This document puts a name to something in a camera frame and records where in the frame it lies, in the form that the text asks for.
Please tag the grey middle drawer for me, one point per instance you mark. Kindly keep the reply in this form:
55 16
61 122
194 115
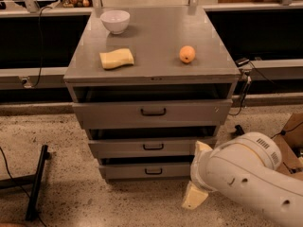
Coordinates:
147 147

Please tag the grey top drawer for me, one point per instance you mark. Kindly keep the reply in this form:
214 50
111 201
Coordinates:
152 114

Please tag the grey bottom drawer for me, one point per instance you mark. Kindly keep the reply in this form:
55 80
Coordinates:
144 171

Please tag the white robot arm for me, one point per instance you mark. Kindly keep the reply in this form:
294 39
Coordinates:
245 171

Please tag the yellow sponge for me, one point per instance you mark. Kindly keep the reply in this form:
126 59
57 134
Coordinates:
114 59

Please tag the black right stand leg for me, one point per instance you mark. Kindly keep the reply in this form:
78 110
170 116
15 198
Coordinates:
239 130

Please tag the white bowl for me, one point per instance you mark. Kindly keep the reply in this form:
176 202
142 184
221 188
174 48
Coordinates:
115 21

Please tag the black stand leg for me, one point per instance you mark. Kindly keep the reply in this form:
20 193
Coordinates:
30 184
239 130

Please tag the black left stand leg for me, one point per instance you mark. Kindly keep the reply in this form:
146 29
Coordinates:
30 184

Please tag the small black device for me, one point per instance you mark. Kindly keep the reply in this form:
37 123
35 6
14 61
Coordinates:
241 62

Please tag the grey drawer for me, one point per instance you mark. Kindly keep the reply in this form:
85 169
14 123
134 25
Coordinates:
147 147
152 114
144 171

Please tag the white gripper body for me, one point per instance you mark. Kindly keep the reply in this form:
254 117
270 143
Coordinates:
199 169

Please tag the orange fruit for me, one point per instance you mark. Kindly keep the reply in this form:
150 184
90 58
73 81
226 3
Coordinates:
187 54

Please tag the grey drawer cabinet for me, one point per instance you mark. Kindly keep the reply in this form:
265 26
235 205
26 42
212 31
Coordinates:
155 37

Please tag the cardboard box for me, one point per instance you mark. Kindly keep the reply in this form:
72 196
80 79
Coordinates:
290 139

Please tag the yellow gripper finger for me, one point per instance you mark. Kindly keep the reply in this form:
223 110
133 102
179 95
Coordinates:
194 196
201 147

